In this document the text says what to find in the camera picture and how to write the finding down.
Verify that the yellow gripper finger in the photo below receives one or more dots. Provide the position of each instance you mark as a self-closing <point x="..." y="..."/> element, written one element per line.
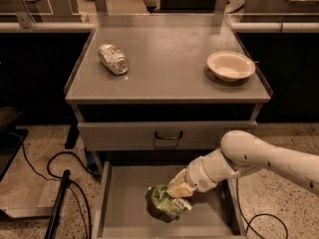
<point x="180" y="190"/>
<point x="178" y="180"/>

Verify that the white horizontal rail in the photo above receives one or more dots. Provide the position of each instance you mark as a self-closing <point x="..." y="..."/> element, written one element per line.
<point x="236" y="27"/>

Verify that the black bar on floor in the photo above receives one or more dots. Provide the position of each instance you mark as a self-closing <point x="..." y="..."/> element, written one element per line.
<point x="55" y="215"/>

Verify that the open grey middle drawer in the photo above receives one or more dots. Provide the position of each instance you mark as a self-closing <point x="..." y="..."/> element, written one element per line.
<point x="122" y="208"/>

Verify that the white paper bowl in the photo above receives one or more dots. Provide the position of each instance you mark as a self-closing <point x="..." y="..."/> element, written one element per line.
<point x="230" y="66"/>

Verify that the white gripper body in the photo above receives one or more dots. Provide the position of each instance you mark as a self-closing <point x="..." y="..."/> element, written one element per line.
<point x="198" y="178"/>

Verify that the black drawer handle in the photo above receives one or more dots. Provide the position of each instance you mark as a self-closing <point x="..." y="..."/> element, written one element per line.
<point x="168" y="137"/>

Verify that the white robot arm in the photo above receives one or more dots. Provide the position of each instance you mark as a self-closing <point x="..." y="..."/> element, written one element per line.
<point x="241" y="153"/>

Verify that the grey table base plate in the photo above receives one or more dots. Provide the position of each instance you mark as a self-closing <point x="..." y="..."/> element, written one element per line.
<point x="19" y="213"/>

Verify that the crushed silver soda can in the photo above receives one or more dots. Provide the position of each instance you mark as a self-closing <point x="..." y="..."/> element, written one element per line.
<point x="114" y="59"/>

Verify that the grey top drawer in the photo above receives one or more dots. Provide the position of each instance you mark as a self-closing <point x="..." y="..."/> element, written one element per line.
<point x="140" y="135"/>

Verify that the dark chair at left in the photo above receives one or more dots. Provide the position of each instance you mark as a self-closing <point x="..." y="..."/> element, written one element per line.
<point x="11" y="137"/>

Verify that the grey metal drawer cabinet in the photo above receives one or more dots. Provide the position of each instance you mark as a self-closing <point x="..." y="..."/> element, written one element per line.
<point x="168" y="80"/>

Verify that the green jalapeno chip bag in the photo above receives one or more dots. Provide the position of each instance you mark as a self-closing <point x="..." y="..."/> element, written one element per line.
<point x="161" y="206"/>

